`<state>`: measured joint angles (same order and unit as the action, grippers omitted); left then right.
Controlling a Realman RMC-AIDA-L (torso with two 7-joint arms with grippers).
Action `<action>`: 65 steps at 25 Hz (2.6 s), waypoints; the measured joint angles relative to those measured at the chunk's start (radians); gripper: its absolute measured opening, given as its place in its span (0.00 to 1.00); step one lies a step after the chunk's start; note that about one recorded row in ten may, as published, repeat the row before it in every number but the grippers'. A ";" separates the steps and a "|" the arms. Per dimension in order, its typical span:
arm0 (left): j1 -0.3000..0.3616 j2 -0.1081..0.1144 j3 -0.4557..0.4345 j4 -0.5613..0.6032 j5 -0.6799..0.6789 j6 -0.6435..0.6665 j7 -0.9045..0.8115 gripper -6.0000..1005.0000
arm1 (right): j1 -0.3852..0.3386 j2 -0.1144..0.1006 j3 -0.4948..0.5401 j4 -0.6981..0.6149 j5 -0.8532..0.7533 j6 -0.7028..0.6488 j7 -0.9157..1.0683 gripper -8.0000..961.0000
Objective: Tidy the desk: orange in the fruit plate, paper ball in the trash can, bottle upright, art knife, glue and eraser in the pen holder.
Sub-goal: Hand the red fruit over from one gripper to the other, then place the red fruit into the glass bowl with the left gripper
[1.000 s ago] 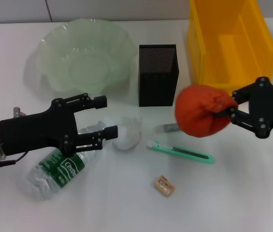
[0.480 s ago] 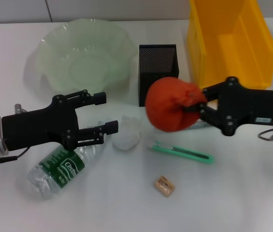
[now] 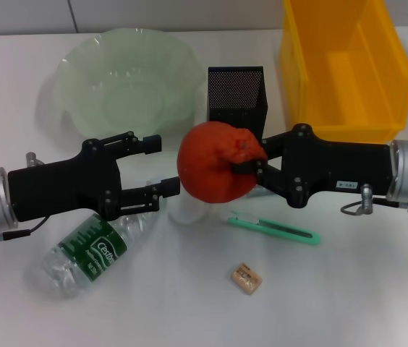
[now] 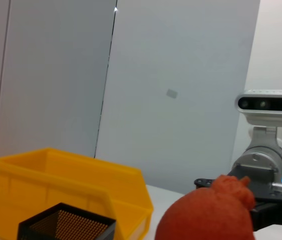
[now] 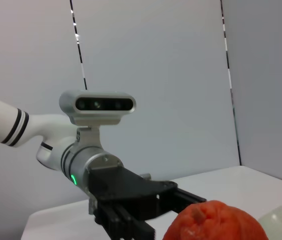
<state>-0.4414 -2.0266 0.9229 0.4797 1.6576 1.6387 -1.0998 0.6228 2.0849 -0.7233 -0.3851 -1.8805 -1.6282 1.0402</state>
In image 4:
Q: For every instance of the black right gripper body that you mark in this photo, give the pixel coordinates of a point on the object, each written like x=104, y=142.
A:
x=261, y=185

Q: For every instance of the yellow plastic bin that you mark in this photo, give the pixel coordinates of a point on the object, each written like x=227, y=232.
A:
x=43, y=182

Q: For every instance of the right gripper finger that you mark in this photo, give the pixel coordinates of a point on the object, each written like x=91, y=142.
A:
x=273, y=212
x=203, y=183

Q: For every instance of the red pepper toy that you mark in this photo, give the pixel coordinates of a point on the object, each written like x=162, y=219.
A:
x=206, y=215

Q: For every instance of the black mesh pen holder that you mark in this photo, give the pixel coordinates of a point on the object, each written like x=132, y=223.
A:
x=66, y=225

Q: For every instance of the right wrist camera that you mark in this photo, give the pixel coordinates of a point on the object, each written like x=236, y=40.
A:
x=263, y=103

